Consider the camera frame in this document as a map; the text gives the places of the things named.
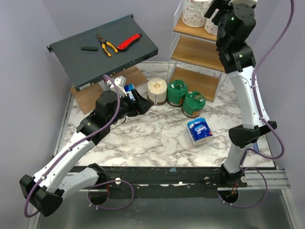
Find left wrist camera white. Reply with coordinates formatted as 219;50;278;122
107;76;127;97

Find green wrapped roll front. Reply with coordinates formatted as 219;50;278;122
182;91;206;118

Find black aluminium mounting rail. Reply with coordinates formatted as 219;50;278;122
38;164;291;200

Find green wrapped roll rear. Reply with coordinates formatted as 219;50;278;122
167;80;188;107

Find white wire wooden shelf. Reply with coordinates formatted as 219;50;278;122
167;1;227;101

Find small black connector block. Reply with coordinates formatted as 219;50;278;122
81;45;98;52

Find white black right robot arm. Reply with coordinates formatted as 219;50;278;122
204;0;277;187

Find dark grey rack panel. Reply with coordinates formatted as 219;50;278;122
47;15;158;92

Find wooden base board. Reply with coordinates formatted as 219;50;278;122
71;66;147;115

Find blue Tempo roll left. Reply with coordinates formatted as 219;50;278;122
124;83;135;101

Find large floral paper roll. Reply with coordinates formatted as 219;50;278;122
182;0;212;28

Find grey metal stand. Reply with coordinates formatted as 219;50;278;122
98;77;118;91

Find green wrapped roll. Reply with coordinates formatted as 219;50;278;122
167;80;188;107
182;91;206;118

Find blue Tempo roll right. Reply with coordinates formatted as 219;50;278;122
187;117;213;146

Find red black utility knife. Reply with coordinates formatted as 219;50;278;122
117;33;142;52

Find yellow handled pliers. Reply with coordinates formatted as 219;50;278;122
96;34;118;57

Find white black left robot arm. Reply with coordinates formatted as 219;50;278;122
19;89;153;218

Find beige brown wrapped paper roll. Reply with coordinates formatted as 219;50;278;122
147;78;167;105

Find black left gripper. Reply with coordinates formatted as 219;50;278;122
108;89;154;125

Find small floral paper roll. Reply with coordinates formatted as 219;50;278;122
204;9;219;36

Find blue tempo roll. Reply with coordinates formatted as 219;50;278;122
187;117;213;146
124;83;135;101

